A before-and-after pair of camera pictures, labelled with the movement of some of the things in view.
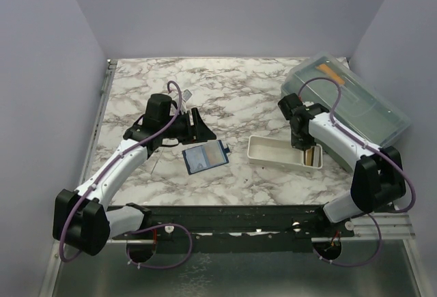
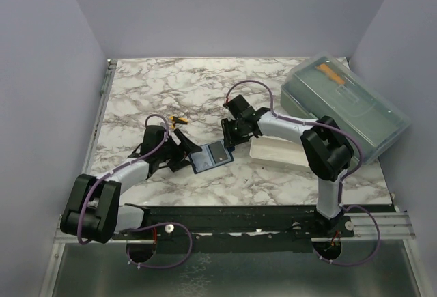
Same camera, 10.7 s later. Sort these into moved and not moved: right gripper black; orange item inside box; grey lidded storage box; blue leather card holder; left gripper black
Moved: left gripper black; right gripper black
Not moved: orange item inside box; grey lidded storage box; blue leather card holder
